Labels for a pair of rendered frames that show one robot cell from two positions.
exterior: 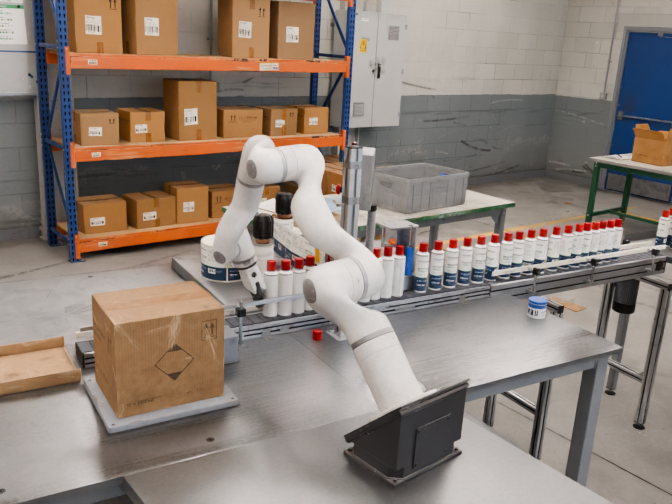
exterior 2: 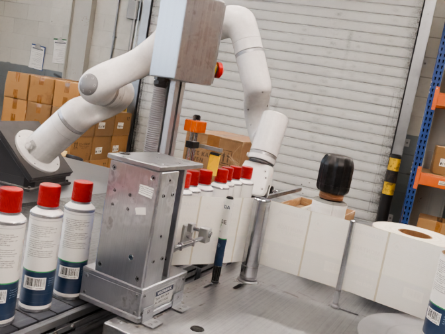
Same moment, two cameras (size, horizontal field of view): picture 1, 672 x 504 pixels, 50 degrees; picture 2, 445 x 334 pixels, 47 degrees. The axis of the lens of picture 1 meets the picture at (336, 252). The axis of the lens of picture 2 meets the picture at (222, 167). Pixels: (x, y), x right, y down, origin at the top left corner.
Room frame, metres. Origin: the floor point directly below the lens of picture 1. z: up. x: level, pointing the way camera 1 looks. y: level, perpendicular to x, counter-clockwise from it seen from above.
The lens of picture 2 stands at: (3.56, -0.61, 1.27)
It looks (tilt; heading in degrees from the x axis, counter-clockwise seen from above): 8 degrees down; 148
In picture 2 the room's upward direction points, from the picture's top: 10 degrees clockwise
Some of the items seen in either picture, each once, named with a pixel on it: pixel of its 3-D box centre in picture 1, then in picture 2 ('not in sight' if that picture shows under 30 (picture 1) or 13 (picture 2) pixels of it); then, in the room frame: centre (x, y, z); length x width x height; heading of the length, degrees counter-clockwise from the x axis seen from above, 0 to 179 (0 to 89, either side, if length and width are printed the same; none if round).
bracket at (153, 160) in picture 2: (397, 224); (157, 160); (2.75, -0.24, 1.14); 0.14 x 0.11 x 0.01; 121
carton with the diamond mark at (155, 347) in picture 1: (158, 345); (226, 169); (1.84, 0.48, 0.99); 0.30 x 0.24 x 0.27; 122
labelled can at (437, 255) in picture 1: (436, 265); (42, 246); (2.74, -0.41, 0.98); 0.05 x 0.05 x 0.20
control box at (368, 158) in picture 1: (358, 177); (187, 40); (2.43, -0.06, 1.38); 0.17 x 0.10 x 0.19; 176
